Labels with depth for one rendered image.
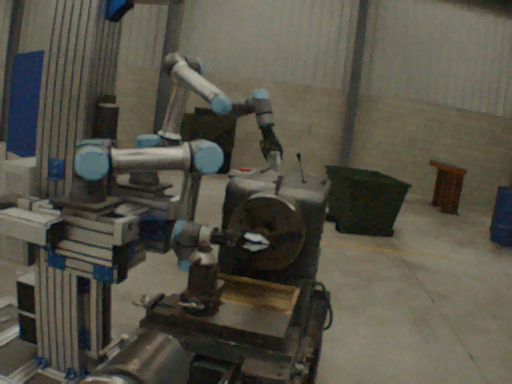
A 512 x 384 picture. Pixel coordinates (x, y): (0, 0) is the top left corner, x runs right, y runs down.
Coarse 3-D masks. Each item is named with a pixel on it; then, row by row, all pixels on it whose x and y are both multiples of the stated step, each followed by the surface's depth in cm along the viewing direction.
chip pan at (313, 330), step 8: (312, 304) 259; (320, 304) 260; (312, 312) 248; (320, 312) 249; (312, 320) 237; (320, 320) 238; (312, 328) 228; (320, 328) 229; (304, 336) 218; (312, 336) 219; (320, 336) 220; (312, 376) 182
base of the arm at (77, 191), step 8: (72, 184) 170; (80, 184) 167; (88, 184) 167; (96, 184) 169; (72, 192) 168; (80, 192) 166; (88, 192) 167; (96, 192) 169; (104, 192) 173; (72, 200) 167; (80, 200) 166; (88, 200) 167; (96, 200) 169; (104, 200) 172
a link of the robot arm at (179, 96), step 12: (192, 60) 213; (180, 84) 217; (180, 96) 219; (168, 108) 222; (180, 108) 221; (168, 120) 222; (180, 120) 224; (168, 132) 223; (168, 144) 224; (180, 144) 231
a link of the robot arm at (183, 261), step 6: (180, 246) 177; (186, 246) 176; (192, 246) 176; (174, 252) 185; (180, 252) 177; (186, 252) 176; (192, 252) 177; (180, 258) 177; (186, 258) 176; (180, 264) 178; (186, 264) 177; (186, 270) 178
